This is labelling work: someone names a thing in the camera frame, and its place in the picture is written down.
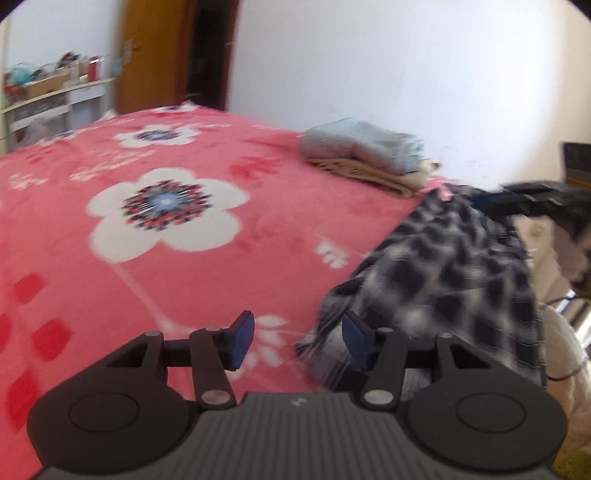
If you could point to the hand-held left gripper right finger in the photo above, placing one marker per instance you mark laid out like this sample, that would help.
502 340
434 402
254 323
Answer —
355 341

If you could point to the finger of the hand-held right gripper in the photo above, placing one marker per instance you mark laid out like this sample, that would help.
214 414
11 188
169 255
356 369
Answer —
526 201

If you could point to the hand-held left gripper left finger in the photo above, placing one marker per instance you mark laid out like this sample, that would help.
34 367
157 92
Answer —
242 339

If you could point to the navy white plaid shirt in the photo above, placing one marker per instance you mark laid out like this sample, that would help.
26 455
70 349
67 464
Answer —
438 277

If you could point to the black box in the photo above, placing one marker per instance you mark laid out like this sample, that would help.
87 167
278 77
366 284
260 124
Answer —
577 159

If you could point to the red floral blanket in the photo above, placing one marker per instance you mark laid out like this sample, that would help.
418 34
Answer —
277 207

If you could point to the beige folded cloth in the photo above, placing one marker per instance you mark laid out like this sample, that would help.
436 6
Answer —
378 177

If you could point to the light blue folded towel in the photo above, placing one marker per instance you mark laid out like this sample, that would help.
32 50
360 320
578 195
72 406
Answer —
360 143

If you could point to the clear plastic bag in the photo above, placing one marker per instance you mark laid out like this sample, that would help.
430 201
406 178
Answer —
39 131

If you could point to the blue face mask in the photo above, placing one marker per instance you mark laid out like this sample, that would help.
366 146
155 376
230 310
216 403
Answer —
117 67

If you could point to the wooden door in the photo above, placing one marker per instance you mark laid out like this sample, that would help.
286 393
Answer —
152 46

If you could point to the red thermos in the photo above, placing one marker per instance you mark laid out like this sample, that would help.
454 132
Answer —
94 69

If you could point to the cardboard box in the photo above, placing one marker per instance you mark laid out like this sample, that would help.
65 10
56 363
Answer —
46 85

